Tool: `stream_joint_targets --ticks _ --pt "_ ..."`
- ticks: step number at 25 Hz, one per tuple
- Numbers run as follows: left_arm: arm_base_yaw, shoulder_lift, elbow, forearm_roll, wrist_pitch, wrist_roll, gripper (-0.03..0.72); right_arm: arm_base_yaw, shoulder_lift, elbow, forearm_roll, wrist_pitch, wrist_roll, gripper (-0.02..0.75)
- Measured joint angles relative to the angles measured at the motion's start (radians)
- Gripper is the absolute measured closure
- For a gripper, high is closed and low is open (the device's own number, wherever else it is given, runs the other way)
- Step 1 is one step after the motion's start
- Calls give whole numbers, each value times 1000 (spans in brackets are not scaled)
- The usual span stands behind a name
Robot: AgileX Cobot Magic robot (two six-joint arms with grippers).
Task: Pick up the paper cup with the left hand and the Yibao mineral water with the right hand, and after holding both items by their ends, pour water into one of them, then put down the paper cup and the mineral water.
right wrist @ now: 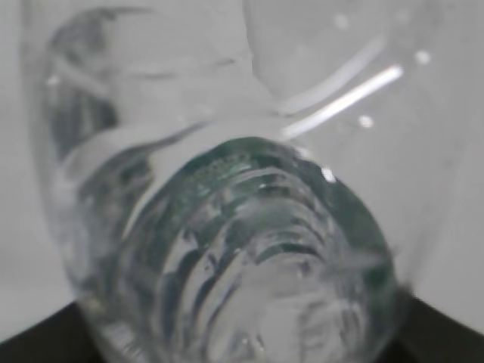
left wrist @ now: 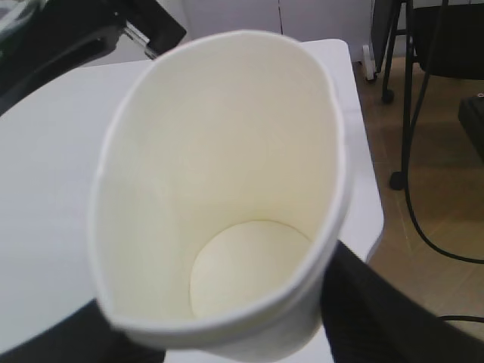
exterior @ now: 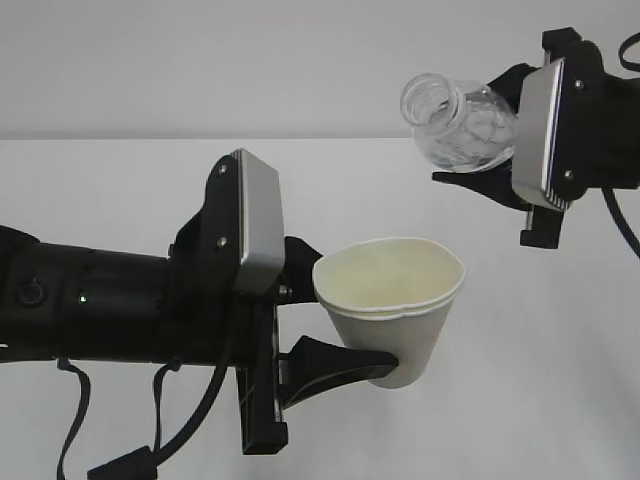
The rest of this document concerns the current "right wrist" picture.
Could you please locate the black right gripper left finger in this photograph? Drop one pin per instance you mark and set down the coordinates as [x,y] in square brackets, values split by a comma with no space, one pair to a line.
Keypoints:
[63,337]

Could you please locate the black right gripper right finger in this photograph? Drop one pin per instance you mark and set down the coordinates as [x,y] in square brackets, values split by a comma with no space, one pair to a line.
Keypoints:
[426,335]

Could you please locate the clear water bottle green label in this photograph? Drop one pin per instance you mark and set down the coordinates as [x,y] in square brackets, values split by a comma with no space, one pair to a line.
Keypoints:
[247,181]

